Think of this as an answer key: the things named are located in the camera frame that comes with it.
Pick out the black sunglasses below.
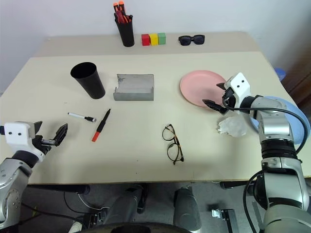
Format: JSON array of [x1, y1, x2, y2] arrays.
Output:
[[178, 34, 206, 47]]

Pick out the metal bracket with black plate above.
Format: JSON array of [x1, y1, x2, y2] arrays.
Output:
[[210, 208, 238, 232]]

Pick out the black pen holder cup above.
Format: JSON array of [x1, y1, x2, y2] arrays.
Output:
[[114, 14, 135, 48]]

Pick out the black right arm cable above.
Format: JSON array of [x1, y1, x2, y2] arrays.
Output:
[[223, 98, 310, 155]]

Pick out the brown wooden furniture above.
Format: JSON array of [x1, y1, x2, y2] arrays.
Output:
[[282, 48, 311, 108]]

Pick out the light blue round plate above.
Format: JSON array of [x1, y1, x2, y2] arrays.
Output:
[[249, 95, 311, 147]]

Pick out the grey padded leg shape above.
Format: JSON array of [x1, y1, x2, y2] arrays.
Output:
[[104, 187, 147, 223]]

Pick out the tortoiseshell round eyeglasses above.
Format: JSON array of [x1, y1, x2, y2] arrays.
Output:
[[162, 123, 185, 166]]

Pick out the crumpled clear plastic wrap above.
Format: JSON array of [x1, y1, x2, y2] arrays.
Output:
[[216, 115, 248, 138]]

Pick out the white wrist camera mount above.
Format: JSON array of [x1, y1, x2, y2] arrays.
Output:
[[224, 72, 251, 108], [4, 121, 46, 162]]

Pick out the white marker with black cap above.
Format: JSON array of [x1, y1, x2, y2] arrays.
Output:
[[67, 112, 97, 123]]

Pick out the black table frame bar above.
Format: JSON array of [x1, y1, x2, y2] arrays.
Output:
[[26, 184, 91, 195], [220, 180, 256, 190]]

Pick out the empty black plastic cup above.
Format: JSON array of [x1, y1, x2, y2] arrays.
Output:
[[70, 62, 106, 100]]

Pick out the pink round plate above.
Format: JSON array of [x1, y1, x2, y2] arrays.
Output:
[[179, 69, 228, 108]]

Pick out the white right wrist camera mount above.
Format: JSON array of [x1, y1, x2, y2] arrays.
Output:
[[224, 72, 251, 108]]

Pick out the blue round container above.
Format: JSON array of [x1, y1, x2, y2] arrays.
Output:
[[274, 67, 288, 81]]

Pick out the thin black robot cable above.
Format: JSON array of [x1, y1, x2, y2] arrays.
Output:
[[242, 169, 266, 233]]

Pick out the dark grey rounded cylinder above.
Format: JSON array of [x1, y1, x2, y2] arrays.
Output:
[[173, 186, 203, 232]]

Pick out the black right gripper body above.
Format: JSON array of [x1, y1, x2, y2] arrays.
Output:
[[221, 87, 238, 109]]

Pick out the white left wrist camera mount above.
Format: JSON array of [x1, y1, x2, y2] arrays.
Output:
[[4, 121, 46, 162]]

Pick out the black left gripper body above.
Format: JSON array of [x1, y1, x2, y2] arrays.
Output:
[[30, 134, 53, 156]]

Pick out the black pen with red cap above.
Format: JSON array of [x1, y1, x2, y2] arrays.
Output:
[[91, 108, 112, 142]]

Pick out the dark rounded base shape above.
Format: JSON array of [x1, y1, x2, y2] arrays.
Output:
[[79, 221, 194, 233]]

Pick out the black floor cable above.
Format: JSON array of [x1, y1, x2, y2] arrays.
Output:
[[20, 191, 107, 223]]

